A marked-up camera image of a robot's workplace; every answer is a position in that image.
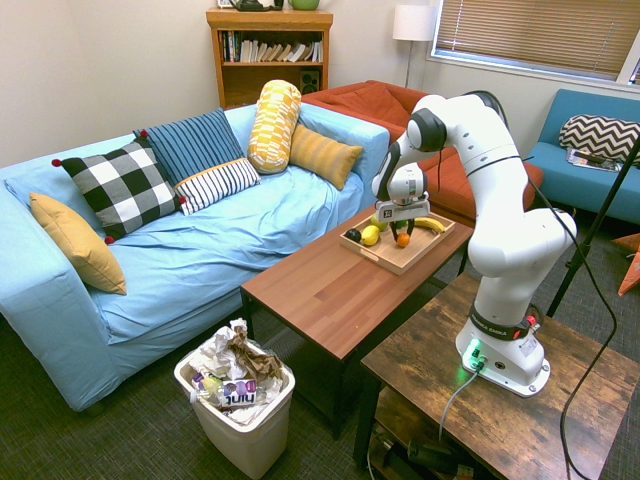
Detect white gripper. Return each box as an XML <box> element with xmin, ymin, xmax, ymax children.
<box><xmin>375</xmin><ymin>194</ymin><xmax>432</xmax><ymax>243</ymax></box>

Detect light wooden tray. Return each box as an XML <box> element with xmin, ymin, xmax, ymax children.
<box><xmin>339</xmin><ymin>209</ymin><xmax>457</xmax><ymax>277</ymax></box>

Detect reddish wooden coffee table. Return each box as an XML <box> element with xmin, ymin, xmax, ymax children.
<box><xmin>239</xmin><ymin>202</ymin><xmax>475</xmax><ymax>441</ymax></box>

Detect mustard striped pillow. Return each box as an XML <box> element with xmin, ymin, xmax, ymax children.
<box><xmin>288</xmin><ymin>123</ymin><xmax>365</xmax><ymax>192</ymax></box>

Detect yellow patterned bolster pillow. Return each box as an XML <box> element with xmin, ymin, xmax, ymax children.
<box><xmin>246</xmin><ymin>79</ymin><xmax>303</xmax><ymax>175</ymax></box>

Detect teal sofa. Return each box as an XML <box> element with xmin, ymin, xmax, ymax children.
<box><xmin>527</xmin><ymin>88</ymin><xmax>640</xmax><ymax>226</ymax></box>

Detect white navy striped pillow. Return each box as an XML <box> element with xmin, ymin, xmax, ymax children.
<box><xmin>173</xmin><ymin>157</ymin><xmax>262</xmax><ymax>217</ymax></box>

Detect magazine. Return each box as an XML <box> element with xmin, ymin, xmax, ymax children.
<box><xmin>564</xmin><ymin>147</ymin><xmax>626</xmax><ymax>174</ymax></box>

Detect wooden bookshelf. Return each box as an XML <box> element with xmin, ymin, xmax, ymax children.
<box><xmin>205</xmin><ymin>7</ymin><xmax>335</xmax><ymax>110</ymax></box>

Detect crumpled brown paper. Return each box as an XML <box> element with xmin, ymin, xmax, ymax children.
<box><xmin>227</xmin><ymin>329</ymin><xmax>284</xmax><ymax>384</ymax></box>

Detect light blue sofa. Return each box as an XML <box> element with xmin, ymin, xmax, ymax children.
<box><xmin>0</xmin><ymin>102</ymin><xmax>391</xmax><ymax>412</ymax></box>

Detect white floor lamp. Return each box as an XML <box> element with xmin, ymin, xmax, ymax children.
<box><xmin>392</xmin><ymin>4</ymin><xmax>440</xmax><ymax>90</ymax></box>

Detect black white chevron pillow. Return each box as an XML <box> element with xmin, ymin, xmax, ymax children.
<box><xmin>558</xmin><ymin>113</ymin><xmax>640</xmax><ymax>166</ymax></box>

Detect rustic dark wood robot table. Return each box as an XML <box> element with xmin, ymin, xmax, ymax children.
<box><xmin>352</xmin><ymin>272</ymin><xmax>640</xmax><ymax>480</ymax></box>

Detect row of books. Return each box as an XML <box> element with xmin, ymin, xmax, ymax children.
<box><xmin>219</xmin><ymin>30</ymin><xmax>325</xmax><ymax>64</ymax></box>

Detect blue striped pillow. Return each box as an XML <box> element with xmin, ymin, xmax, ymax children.
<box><xmin>132</xmin><ymin>107</ymin><xmax>246</xmax><ymax>187</ymax></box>

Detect crumpled white paper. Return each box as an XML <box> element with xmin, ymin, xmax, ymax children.
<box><xmin>192</xmin><ymin>318</ymin><xmax>251</xmax><ymax>381</ymax></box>

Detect black device under table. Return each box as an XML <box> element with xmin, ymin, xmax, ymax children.
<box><xmin>407</xmin><ymin>437</ymin><xmax>476</xmax><ymax>476</ymax></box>

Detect brown window blinds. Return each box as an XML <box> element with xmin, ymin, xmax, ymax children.
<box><xmin>432</xmin><ymin>0</ymin><xmax>640</xmax><ymax>84</ymax></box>

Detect cream plastic trash bin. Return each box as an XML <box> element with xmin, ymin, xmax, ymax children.
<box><xmin>173</xmin><ymin>339</ymin><xmax>296</xmax><ymax>480</ymax></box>

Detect black white checkered pillow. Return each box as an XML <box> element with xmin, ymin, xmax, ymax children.
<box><xmin>51</xmin><ymin>130</ymin><xmax>187</xmax><ymax>245</ymax></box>

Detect plain mustard pillow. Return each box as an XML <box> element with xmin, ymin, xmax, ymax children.
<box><xmin>28</xmin><ymin>192</ymin><xmax>128</xmax><ymax>296</ymax></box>

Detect light grey robot cable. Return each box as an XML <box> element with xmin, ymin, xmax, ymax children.
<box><xmin>437</xmin><ymin>367</ymin><xmax>484</xmax><ymax>444</ymax></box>

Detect black camera tripod stand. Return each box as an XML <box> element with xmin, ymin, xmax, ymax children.
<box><xmin>544</xmin><ymin>162</ymin><xmax>640</xmax><ymax>319</ymax></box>

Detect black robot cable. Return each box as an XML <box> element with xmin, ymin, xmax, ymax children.
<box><xmin>434</xmin><ymin>89</ymin><xmax>619</xmax><ymax>480</ymax></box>

